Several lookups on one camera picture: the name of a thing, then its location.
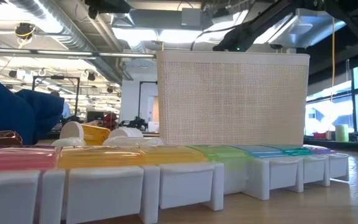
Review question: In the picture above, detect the black metal frame stand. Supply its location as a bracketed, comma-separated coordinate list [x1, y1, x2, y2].
[138, 80, 158, 121]
[32, 75, 81, 119]

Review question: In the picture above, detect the silver rectangular ventilation duct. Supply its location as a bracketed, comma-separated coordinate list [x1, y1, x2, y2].
[194, 7, 347, 50]

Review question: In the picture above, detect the red background object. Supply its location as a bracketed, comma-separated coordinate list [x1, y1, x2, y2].
[103, 112, 119, 131]

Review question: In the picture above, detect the black ceiling cable reel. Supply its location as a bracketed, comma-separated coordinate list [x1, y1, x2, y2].
[14, 22, 37, 40]

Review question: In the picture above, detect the linear ceiling light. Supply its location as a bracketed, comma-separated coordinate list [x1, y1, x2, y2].
[0, 47, 157, 60]

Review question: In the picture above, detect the grey ceiling box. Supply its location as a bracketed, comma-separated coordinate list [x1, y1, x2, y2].
[181, 7, 203, 27]

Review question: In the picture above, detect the orange pill bottle white cap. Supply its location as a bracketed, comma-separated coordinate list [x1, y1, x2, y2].
[59, 121, 111, 146]

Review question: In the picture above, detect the person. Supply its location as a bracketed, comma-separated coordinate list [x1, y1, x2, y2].
[50, 90, 73, 119]

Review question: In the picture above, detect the rainbow weekly pill organizer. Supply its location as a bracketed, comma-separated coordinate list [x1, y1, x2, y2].
[0, 144, 351, 224]

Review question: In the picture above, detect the green cylindrical roll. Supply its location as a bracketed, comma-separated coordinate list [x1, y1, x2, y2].
[335, 124, 350, 143]

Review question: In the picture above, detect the white plastic pill bottle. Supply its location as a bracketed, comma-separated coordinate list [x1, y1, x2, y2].
[103, 136, 164, 147]
[50, 137, 86, 147]

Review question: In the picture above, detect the dark window frame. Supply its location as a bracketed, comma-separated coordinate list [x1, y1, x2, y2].
[305, 60, 358, 134]

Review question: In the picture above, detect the small vial white cap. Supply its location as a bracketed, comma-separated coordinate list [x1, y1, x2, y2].
[109, 127, 144, 139]

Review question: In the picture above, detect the white perforated plastic basket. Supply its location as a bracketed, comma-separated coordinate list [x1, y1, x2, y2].
[156, 50, 311, 146]

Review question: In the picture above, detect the blue cloth bundle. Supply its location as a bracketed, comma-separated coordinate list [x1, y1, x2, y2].
[0, 70, 65, 146]

